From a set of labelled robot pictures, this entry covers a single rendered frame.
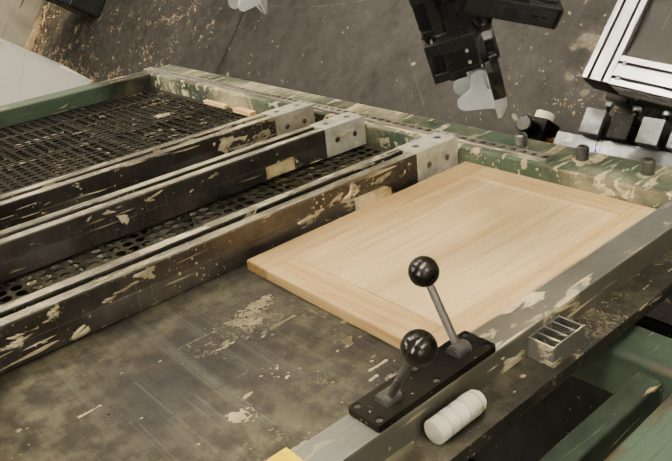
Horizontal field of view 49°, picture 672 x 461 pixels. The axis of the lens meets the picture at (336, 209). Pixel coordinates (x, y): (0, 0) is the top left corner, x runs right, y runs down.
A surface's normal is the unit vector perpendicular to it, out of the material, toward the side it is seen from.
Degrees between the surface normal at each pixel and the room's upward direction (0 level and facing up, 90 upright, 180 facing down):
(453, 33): 32
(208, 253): 90
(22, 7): 90
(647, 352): 55
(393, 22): 0
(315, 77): 0
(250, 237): 90
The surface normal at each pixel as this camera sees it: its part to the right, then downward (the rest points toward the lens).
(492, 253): -0.10, -0.91
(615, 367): -0.75, 0.33
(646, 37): -0.66, -0.26
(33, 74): 0.62, 0.33
